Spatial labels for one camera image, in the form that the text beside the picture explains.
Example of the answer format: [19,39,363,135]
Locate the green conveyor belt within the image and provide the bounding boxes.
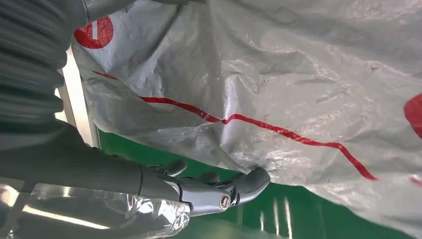
[99,130,413,239]

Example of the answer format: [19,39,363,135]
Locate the aluminium conveyor frame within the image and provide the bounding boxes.
[54,46,101,149]

